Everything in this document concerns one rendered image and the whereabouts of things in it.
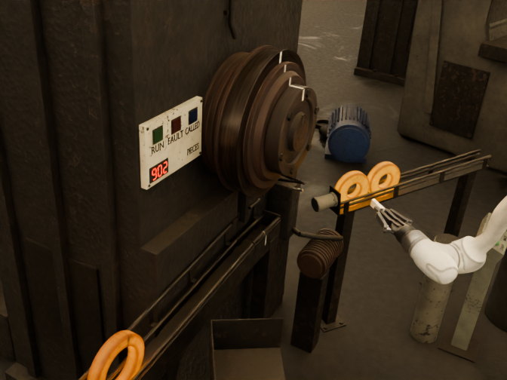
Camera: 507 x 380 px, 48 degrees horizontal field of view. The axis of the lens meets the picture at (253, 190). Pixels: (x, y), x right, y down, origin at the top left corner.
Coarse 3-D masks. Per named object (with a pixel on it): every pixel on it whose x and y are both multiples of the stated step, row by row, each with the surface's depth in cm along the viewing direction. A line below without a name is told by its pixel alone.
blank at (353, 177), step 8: (344, 176) 227; (352, 176) 226; (360, 176) 228; (336, 184) 228; (344, 184) 226; (352, 184) 228; (360, 184) 230; (368, 184) 233; (344, 192) 229; (352, 192) 235; (360, 192) 233; (344, 200) 231
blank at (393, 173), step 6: (384, 162) 234; (390, 162) 235; (378, 168) 232; (384, 168) 232; (390, 168) 234; (396, 168) 236; (372, 174) 232; (378, 174) 232; (384, 174) 234; (390, 174) 236; (396, 174) 237; (372, 180) 233; (378, 180) 234; (390, 180) 238; (396, 180) 239; (372, 186) 234; (378, 186) 236; (384, 186) 239
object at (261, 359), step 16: (224, 320) 159; (240, 320) 159; (256, 320) 160; (272, 320) 161; (224, 336) 162; (240, 336) 162; (256, 336) 163; (272, 336) 164; (224, 352) 163; (240, 352) 164; (256, 352) 164; (272, 352) 165; (224, 368) 159; (240, 368) 159; (256, 368) 160; (272, 368) 160
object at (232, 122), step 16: (256, 64) 164; (272, 64) 165; (240, 80) 162; (256, 80) 159; (240, 96) 160; (224, 112) 161; (240, 112) 159; (224, 128) 162; (240, 128) 159; (224, 144) 163; (240, 144) 161; (224, 160) 166; (240, 160) 164; (224, 176) 172; (240, 176) 168; (256, 192) 182
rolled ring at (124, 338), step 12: (120, 336) 143; (132, 336) 145; (108, 348) 139; (120, 348) 142; (132, 348) 149; (144, 348) 152; (96, 360) 138; (108, 360) 138; (132, 360) 151; (96, 372) 137; (120, 372) 151; (132, 372) 150
